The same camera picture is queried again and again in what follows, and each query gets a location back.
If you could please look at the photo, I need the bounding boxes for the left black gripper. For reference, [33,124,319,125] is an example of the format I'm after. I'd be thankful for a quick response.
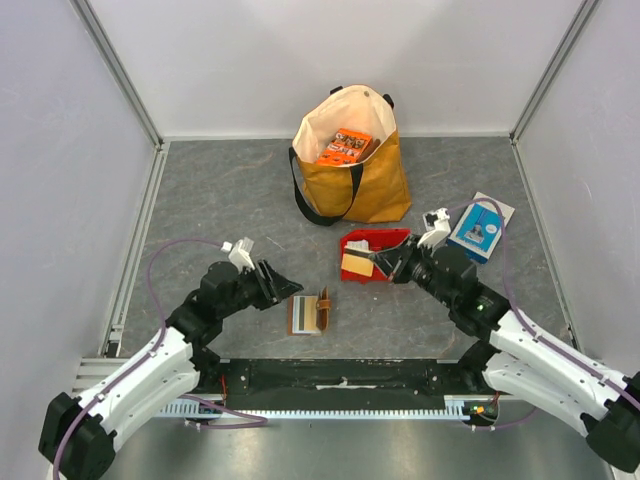
[218,257,303,319]

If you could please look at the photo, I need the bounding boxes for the red plastic bin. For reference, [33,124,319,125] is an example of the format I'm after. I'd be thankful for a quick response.
[340,228,410,284]

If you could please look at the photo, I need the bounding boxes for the brown leather card holder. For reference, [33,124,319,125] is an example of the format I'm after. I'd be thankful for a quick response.
[287,287,332,336]

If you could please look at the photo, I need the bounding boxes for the blue white box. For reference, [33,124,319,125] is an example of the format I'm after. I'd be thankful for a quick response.
[446,192,515,264]

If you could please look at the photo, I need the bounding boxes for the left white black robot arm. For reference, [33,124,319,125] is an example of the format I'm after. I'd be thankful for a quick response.
[38,260,303,479]

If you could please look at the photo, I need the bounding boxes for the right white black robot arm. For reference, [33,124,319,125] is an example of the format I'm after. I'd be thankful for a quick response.
[368,235,639,473]

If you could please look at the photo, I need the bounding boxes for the white card stack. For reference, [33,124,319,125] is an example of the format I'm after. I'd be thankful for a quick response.
[345,240,370,252]

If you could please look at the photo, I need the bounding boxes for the yellow tote bag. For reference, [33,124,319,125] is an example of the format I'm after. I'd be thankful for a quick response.
[288,85,411,226]

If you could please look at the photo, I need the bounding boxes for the orange snack box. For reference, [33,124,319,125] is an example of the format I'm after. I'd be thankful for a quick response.
[316,128,373,167]

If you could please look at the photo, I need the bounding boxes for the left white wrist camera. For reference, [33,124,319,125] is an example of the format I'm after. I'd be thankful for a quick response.
[220,237,255,272]

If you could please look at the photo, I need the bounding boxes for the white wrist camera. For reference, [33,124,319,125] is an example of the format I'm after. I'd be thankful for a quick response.
[220,237,255,272]
[417,208,451,249]

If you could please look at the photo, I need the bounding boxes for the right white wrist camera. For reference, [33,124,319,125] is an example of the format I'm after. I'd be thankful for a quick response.
[417,208,451,249]

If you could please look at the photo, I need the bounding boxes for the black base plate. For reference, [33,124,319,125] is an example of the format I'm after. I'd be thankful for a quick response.
[195,359,494,411]

